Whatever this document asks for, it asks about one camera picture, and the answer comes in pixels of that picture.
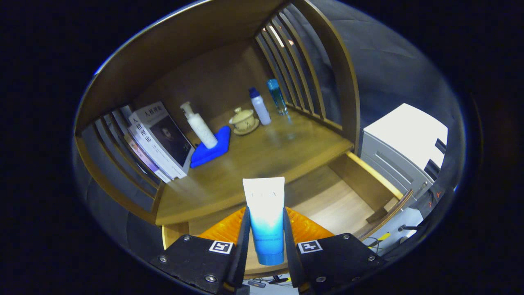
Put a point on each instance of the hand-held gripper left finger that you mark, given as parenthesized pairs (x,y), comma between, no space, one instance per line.
(241,254)

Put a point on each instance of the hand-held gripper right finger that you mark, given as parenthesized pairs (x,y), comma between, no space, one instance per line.
(291,254)

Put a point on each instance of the white and blue tube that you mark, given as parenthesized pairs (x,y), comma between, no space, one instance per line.
(264,213)

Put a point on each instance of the wooden drawer with black knob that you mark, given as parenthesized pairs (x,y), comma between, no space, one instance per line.
(327,205)

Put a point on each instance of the wooden countertop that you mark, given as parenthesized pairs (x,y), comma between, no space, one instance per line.
(262,159)

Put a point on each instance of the wooden cabinet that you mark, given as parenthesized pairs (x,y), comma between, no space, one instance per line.
(184,37)

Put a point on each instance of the folded blue cloth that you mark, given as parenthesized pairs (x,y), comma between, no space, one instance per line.
(208,153)

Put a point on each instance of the thin white book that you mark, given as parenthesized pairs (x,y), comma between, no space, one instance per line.
(157,168)

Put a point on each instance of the white pump bottle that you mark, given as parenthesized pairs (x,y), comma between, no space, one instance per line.
(202,129)

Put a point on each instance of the yellow lidded teacup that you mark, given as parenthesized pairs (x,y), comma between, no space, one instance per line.
(243,121)

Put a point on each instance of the white book with portrait cover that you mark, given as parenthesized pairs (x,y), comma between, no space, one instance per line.
(168,139)

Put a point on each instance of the purple spine book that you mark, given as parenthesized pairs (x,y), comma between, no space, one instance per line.
(141,155)

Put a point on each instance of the white bottle with blue cap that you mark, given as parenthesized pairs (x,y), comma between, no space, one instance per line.
(261,108)

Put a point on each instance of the clear blue bottle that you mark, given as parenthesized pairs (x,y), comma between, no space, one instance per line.
(277,96)

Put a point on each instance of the white and grey unit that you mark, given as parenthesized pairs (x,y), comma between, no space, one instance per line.
(405,131)

